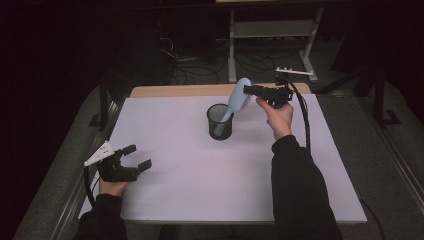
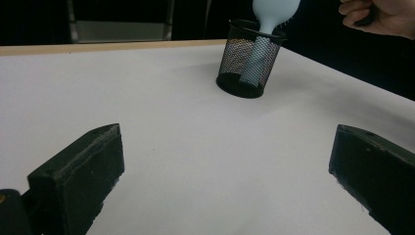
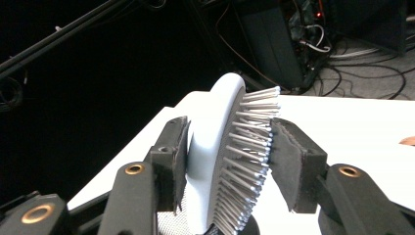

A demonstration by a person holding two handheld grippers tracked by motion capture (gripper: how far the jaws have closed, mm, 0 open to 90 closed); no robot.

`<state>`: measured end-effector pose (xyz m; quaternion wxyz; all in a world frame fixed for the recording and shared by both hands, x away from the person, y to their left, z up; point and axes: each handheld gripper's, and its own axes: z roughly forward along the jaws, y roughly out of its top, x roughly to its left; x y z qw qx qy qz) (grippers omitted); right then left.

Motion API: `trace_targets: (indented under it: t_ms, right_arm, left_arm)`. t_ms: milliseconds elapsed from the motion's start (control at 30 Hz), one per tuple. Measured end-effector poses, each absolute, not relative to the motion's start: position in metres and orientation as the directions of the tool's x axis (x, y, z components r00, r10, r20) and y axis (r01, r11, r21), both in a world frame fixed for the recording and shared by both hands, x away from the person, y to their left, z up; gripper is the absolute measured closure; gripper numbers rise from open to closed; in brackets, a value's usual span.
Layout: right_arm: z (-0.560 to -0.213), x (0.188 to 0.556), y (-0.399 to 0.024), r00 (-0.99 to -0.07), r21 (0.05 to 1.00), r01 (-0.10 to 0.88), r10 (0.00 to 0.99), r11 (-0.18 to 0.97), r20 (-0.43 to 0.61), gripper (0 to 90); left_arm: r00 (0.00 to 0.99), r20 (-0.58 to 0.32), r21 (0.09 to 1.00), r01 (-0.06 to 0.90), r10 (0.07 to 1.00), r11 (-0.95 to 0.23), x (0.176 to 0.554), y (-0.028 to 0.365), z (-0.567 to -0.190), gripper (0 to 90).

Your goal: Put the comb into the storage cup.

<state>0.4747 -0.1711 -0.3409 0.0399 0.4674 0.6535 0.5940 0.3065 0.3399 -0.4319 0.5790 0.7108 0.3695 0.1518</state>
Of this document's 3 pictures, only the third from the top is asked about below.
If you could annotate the black computer case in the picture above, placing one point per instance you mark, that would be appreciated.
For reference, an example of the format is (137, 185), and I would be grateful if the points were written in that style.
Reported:
(274, 42)

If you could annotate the black stand pole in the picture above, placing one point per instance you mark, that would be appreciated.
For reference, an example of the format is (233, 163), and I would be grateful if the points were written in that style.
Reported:
(58, 37)

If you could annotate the light blue hairbrush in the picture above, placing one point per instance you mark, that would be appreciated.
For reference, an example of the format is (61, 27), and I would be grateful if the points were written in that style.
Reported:
(208, 130)

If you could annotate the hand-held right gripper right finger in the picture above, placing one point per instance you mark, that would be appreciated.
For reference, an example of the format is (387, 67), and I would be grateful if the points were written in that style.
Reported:
(300, 163)

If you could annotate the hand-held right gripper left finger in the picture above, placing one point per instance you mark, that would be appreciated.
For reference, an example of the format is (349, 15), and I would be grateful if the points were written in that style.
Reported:
(169, 156)

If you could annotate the dark box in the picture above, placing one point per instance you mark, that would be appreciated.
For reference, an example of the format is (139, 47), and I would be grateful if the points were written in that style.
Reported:
(368, 23)

